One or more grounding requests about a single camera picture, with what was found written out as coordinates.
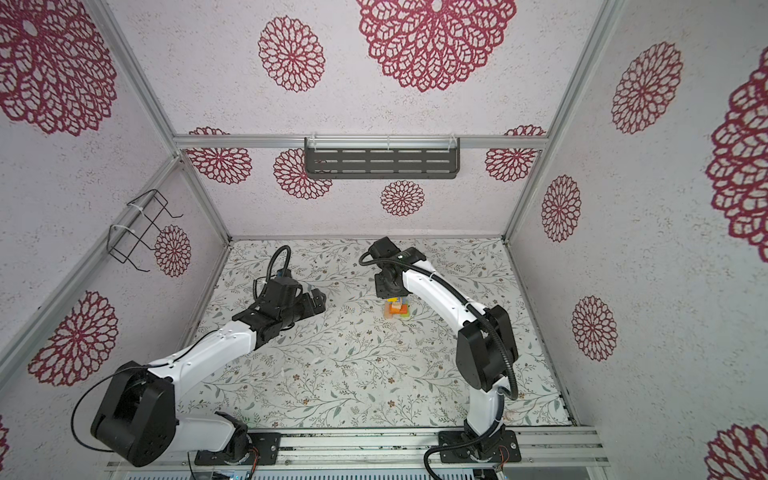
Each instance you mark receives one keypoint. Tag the black wire wall rack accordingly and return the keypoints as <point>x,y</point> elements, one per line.
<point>123,239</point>

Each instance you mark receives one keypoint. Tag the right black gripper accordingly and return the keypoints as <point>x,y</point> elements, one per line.
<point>381,293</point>

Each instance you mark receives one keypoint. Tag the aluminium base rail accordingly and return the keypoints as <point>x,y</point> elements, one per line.
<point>391,453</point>

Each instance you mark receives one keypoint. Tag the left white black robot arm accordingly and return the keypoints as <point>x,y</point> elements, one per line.
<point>139,417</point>

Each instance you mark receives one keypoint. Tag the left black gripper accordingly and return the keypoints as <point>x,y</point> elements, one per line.
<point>310,309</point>

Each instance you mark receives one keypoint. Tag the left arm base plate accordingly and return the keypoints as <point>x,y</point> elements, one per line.
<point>264,447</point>

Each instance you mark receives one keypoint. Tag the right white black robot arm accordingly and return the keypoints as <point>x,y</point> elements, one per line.
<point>486,348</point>

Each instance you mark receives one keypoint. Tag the grey metal wall shelf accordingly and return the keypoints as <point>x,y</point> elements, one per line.
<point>383,160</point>

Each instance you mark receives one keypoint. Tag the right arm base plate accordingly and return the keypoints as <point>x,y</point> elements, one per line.
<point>501,447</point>

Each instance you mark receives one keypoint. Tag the orange rectangular block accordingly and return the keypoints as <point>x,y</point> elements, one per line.
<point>398,308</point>

